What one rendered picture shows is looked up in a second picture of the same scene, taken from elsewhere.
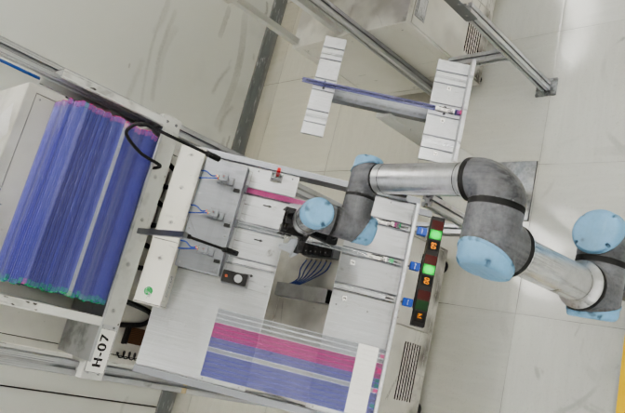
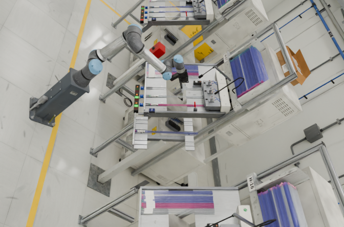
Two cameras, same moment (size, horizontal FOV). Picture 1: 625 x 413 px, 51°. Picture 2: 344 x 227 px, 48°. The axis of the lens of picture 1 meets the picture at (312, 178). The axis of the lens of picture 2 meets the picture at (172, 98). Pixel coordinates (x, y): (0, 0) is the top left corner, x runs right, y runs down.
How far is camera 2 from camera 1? 2.88 m
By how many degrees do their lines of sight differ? 61
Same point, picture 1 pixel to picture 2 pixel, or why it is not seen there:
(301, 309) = not seen: hidden behind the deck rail
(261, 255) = (191, 91)
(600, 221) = (96, 65)
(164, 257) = (220, 80)
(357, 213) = (167, 62)
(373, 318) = (151, 83)
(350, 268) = (162, 92)
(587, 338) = (72, 116)
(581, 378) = (75, 106)
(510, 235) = (130, 28)
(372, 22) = (176, 219)
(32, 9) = not seen: outside the picture
